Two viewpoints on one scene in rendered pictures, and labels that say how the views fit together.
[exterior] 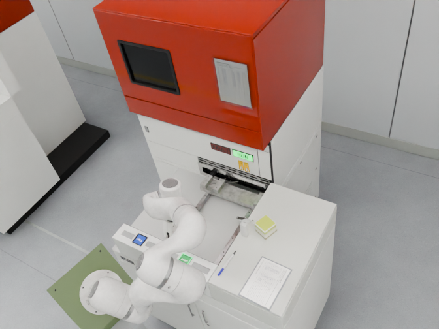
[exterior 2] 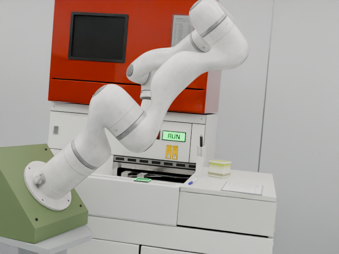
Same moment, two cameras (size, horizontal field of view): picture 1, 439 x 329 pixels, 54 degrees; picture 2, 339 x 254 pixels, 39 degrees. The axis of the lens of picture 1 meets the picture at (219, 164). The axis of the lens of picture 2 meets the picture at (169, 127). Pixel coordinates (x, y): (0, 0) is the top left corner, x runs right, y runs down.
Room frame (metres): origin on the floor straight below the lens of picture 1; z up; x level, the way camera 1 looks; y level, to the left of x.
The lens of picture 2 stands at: (-0.53, 1.00, 1.27)
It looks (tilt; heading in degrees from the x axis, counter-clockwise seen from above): 3 degrees down; 332
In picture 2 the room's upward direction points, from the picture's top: 5 degrees clockwise
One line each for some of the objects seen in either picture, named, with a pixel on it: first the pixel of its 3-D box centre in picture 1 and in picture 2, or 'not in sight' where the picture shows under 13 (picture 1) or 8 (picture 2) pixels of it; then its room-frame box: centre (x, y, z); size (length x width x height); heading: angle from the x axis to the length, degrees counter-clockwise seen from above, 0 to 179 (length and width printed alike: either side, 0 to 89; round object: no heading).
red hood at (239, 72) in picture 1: (219, 40); (145, 55); (1.96, -0.12, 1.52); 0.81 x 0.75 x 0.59; 52
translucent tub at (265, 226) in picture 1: (265, 227); (219, 168); (1.17, -0.15, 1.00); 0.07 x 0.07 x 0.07; 30
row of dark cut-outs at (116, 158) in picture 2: (232, 170); (156, 162); (1.60, -0.06, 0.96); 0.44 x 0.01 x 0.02; 52
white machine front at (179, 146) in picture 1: (203, 151); (123, 146); (1.72, 0.07, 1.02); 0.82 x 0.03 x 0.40; 52
